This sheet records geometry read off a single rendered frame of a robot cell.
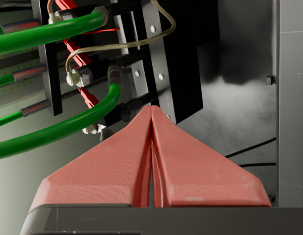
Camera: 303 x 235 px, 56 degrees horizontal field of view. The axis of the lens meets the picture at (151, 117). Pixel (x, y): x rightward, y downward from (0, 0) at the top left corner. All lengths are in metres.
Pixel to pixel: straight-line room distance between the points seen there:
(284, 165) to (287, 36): 0.19
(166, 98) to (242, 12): 0.20
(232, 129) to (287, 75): 0.27
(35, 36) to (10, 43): 0.02
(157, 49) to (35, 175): 0.45
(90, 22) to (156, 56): 0.23
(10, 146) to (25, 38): 0.09
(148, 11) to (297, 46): 0.23
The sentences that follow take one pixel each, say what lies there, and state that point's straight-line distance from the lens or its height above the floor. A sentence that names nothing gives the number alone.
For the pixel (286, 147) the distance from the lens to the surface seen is 0.44.
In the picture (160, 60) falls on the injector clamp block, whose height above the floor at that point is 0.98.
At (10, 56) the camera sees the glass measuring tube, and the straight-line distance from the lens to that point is 0.68.
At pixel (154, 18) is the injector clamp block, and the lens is 0.47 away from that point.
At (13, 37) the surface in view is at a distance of 0.24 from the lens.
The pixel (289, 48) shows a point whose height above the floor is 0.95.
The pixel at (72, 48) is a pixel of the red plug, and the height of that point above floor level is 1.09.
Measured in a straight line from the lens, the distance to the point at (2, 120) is 0.61.
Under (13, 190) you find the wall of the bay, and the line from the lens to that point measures 0.76.
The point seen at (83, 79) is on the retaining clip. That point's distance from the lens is 0.41.
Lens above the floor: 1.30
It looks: 34 degrees down
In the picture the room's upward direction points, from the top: 119 degrees counter-clockwise
